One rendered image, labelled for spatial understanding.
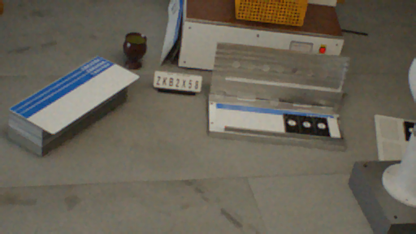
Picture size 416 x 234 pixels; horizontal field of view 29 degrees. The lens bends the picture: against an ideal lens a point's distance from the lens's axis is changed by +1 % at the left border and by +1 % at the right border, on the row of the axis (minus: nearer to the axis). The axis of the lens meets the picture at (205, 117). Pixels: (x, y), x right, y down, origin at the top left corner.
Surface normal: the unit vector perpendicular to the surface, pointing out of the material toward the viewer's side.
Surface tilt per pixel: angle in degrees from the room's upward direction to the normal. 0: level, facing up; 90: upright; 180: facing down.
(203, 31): 90
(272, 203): 0
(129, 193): 0
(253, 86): 76
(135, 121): 0
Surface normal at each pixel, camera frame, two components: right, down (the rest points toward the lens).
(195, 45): 0.00, 0.61
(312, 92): 0.04, 0.40
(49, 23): 0.14, -0.79
